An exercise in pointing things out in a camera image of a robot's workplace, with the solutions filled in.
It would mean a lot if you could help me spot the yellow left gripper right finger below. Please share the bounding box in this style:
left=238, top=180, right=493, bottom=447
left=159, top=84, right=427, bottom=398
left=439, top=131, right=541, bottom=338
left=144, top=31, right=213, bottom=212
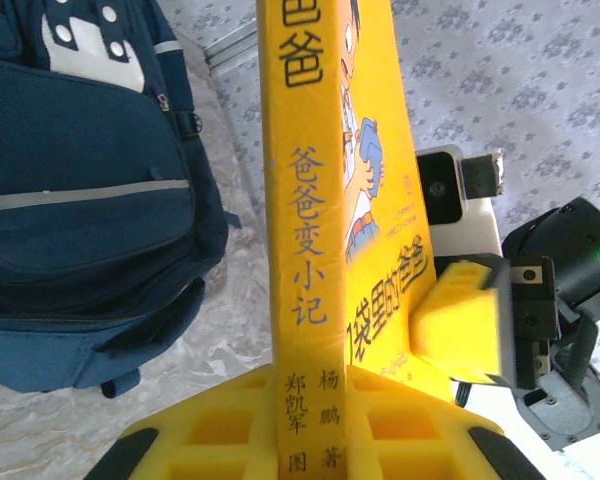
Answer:
left=344, top=364, right=549, bottom=480

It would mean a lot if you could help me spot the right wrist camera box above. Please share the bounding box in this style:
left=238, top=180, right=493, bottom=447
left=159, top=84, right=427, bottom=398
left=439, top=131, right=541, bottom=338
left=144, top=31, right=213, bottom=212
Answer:
left=413, top=143, right=506, bottom=262

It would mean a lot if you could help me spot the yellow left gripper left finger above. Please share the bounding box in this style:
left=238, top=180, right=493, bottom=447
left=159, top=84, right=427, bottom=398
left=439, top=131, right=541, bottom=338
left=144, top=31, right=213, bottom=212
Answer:
left=83, top=364, right=281, bottom=480

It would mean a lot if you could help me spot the yellow cartoon cover book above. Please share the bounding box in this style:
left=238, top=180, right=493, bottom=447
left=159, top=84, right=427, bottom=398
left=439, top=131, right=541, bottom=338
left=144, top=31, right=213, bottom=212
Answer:
left=256, top=0, right=455, bottom=480

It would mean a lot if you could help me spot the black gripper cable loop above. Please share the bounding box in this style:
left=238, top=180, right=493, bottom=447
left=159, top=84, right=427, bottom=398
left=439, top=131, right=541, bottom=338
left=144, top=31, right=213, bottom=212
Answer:
left=553, top=307, right=600, bottom=389

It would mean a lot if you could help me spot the aluminium table side rail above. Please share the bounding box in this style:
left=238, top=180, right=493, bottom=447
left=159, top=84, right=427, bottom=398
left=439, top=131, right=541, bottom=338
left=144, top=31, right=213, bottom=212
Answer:
left=201, top=22, right=261, bottom=80

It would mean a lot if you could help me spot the navy blue student backpack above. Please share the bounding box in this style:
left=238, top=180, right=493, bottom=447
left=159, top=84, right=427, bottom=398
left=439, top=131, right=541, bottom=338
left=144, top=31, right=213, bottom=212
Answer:
left=0, top=0, right=244, bottom=400

